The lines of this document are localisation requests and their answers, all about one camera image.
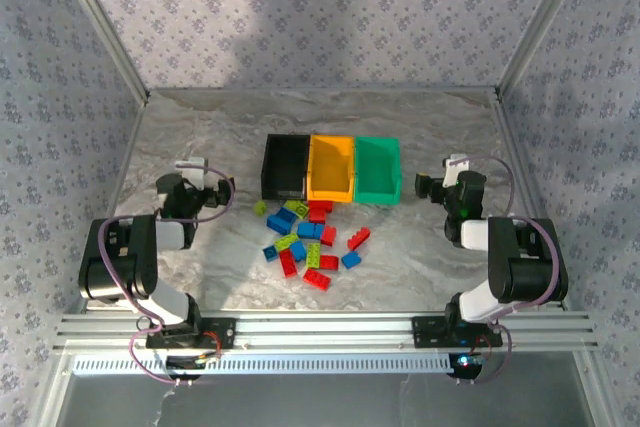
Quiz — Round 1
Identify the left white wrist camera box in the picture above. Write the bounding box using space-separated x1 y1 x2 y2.
175 157 209 189

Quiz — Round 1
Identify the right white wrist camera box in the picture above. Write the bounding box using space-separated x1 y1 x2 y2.
442 154 471 183

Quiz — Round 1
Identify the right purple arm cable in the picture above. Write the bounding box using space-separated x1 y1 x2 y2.
464 155 564 386

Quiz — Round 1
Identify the wide aluminium mounting rail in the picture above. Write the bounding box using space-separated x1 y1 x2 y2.
54 310 600 354

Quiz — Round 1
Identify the aluminium table side rail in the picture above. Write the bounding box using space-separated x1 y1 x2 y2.
492 94 574 311
74 96 151 313

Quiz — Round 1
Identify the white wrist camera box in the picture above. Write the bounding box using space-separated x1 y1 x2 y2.
442 154 471 183
175 157 209 189

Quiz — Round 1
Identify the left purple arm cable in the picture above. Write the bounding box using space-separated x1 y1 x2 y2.
97 161 237 386

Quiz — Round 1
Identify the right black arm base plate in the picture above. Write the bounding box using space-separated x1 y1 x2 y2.
412 315 503 348

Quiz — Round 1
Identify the aluminium frame post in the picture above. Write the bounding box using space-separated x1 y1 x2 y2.
48 0 152 103
497 0 599 101

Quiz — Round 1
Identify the green plastic bin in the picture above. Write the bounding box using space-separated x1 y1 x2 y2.
353 135 404 206

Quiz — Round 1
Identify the yellow plastic bin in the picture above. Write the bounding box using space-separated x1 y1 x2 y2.
305 134 357 203

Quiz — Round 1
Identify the aluminium table edge rail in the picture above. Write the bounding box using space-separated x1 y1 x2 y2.
147 86 501 96

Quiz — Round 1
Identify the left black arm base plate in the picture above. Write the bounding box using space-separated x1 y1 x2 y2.
145 316 237 349

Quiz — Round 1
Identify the black plastic bin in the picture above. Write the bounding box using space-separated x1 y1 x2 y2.
259 133 312 201

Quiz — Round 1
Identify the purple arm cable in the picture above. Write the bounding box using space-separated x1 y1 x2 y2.
464 155 564 386
97 161 237 386

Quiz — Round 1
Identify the aluminium frame leg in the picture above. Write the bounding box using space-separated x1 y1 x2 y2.
37 351 76 427
574 351 619 427

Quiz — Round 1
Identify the white slotted cable duct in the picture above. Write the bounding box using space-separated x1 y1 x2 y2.
72 352 451 377

